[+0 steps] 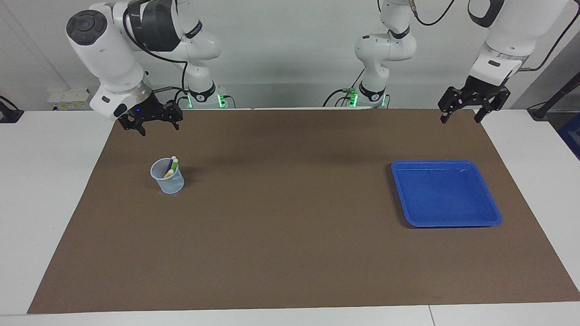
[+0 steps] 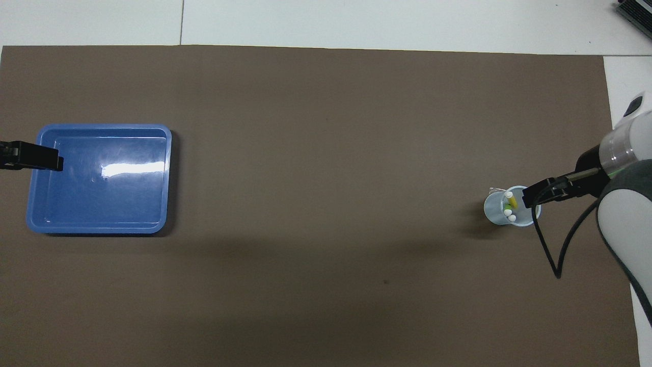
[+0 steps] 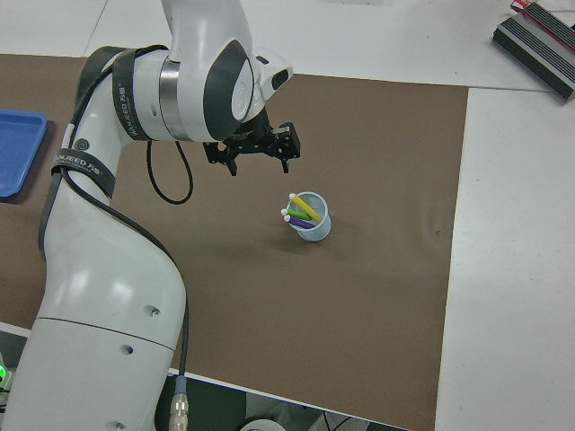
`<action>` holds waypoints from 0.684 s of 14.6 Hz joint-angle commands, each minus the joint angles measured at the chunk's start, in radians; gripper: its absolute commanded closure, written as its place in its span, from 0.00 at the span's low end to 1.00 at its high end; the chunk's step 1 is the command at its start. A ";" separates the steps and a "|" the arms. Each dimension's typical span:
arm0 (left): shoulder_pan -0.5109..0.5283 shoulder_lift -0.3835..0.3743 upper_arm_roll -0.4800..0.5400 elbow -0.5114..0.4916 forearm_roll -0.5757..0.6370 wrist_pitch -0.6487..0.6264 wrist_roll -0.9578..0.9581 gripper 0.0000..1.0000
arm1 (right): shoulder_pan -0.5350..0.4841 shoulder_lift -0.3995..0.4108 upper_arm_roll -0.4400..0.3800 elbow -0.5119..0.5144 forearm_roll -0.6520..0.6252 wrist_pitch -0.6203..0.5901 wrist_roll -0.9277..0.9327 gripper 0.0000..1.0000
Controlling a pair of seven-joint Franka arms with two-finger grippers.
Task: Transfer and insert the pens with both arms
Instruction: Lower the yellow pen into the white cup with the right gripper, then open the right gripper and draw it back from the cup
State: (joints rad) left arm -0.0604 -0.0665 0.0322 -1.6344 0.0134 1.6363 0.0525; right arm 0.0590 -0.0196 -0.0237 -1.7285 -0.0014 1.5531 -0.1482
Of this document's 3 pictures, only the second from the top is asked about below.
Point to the yellow pen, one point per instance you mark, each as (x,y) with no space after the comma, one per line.
(511,200)

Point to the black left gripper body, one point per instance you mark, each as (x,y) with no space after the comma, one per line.
(7,155)

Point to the translucent pale blue cup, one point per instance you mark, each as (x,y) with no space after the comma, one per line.
(496,211)

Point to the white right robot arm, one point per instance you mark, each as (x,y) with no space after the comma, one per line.
(626,204)

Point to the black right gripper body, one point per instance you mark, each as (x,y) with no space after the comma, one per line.
(591,176)

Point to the brown table mat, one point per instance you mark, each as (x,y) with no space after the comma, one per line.
(326,127)

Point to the blue plastic tray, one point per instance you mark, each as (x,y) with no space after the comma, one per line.
(102,178)

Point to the grey ribbed device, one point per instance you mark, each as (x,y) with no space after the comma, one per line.
(639,12)

